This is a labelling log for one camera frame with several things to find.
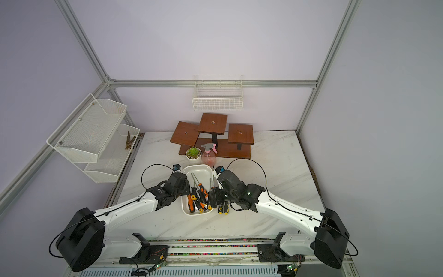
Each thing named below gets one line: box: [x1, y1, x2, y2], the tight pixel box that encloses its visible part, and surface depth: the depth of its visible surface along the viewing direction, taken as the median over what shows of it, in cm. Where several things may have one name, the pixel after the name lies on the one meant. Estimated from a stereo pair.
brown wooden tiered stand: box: [170, 112, 254, 160], surface depth 100 cm
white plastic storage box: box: [181, 163, 215, 216], surface depth 92 cm
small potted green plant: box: [185, 147, 202, 164], surface depth 100 cm
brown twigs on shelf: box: [124, 130, 137, 150], surface depth 100 cm
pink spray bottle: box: [200, 143, 219, 169], surface depth 99 cm
